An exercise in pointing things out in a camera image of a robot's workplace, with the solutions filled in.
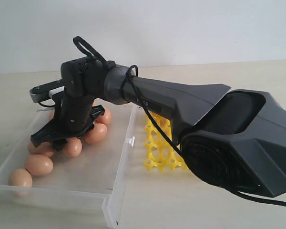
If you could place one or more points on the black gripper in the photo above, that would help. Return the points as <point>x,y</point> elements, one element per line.
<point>73,117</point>

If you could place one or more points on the clear plastic tray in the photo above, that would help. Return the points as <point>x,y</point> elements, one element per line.
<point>95,181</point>

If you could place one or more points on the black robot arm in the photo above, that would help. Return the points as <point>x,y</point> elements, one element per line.
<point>234,139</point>

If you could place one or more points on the yellow plastic egg tray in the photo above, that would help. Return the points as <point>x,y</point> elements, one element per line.
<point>159,154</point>

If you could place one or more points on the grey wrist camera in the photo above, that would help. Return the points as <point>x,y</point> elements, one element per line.
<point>40,93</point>

